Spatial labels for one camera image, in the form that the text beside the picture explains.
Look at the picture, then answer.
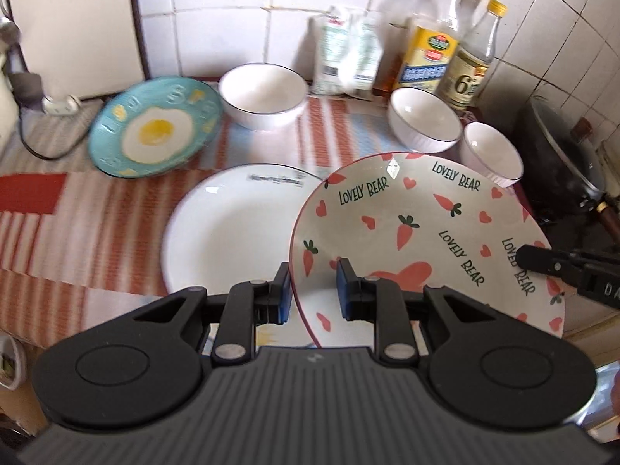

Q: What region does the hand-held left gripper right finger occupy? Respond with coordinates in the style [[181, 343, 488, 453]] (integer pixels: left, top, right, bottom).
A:
[[336, 258, 501, 370]]

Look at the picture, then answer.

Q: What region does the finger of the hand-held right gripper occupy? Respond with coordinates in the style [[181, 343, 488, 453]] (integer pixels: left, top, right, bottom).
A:
[[515, 244, 568, 280]]

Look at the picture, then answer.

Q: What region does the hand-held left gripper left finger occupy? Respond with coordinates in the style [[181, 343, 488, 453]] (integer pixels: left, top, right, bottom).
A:
[[131, 262, 294, 368]]

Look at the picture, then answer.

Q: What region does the carrot and heart printed plate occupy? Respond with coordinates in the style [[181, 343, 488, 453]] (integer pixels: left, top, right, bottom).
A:
[[289, 152, 567, 350]]

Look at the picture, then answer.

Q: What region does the medium white bowl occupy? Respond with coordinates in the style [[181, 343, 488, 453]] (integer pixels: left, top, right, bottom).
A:
[[387, 87, 464, 155]]

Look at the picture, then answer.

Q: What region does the large white bowl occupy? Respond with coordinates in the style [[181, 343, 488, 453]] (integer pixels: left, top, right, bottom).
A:
[[218, 64, 309, 131]]

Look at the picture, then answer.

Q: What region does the black stove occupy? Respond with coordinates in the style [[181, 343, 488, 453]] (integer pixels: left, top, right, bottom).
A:
[[525, 189, 620, 257]]

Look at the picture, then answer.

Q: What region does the white plate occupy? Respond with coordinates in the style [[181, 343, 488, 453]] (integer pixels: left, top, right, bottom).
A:
[[161, 164, 324, 348]]

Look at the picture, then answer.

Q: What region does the dark metal wok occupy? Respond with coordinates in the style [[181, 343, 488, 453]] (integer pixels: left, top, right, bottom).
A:
[[514, 97, 620, 233]]

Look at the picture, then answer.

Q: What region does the glass wok lid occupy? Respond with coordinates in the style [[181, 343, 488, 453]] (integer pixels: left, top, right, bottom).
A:
[[530, 98, 610, 199]]

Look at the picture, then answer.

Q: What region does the small white bowl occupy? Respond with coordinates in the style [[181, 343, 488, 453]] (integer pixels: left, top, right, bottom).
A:
[[459, 122, 525, 189]]

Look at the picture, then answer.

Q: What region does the clear vinegar bottle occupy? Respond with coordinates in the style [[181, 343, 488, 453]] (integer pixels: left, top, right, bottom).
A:
[[438, 0, 508, 110]]

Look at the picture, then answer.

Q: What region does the striped table mat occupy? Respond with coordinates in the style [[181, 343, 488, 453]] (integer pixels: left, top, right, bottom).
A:
[[0, 75, 534, 350]]

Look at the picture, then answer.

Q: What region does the blue fried egg plate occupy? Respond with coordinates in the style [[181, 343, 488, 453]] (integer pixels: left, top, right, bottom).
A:
[[87, 75, 224, 178]]

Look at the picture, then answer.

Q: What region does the yellow label cooking wine bottle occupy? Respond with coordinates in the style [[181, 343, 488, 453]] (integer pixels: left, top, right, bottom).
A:
[[396, 0, 468, 94]]

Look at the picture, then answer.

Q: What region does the white plastic packet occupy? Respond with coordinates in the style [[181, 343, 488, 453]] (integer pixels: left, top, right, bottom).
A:
[[310, 6, 383, 100]]

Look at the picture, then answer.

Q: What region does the white dish with greens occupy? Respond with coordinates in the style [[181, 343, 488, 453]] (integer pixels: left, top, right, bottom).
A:
[[0, 334, 28, 391]]

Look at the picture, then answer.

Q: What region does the empty clear plastic bottle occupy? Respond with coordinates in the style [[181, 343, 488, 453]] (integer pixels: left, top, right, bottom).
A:
[[377, 0, 439, 90]]

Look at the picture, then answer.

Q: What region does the white power plug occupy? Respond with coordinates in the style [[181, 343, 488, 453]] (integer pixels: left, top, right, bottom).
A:
[[43, 94, 82, 117]]

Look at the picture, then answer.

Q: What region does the grey adapter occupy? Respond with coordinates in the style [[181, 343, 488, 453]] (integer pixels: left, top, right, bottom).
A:
[[9, 72, 44, 103]]

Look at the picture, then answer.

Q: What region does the large white appliance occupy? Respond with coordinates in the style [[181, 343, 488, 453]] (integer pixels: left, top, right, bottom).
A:
[[2, 0, 146, 100]]

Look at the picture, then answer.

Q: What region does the black power cable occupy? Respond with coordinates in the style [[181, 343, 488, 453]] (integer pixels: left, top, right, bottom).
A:
[[17, 101, 94, 162]]

